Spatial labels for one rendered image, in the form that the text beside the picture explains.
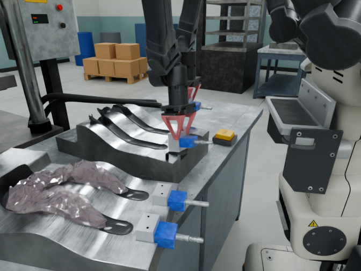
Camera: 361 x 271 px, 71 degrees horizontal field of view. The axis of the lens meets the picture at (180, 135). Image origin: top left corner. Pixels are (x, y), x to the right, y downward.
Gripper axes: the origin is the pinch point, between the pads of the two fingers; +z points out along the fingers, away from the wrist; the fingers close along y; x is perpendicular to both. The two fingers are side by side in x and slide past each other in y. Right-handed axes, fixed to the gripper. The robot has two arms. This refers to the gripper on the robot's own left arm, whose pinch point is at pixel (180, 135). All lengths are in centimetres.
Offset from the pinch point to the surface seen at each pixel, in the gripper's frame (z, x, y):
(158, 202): 12.0, 3.5, 19.0
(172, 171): 8.9, 0.4, 6.4
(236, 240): 82, -6, -74
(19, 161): 2.8, -33.5, 28.3
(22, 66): -25, -70, 1
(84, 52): -116, -549, -464
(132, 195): 11.8, -4.5, 18.3
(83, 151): 6.3, -35.5, 5.8
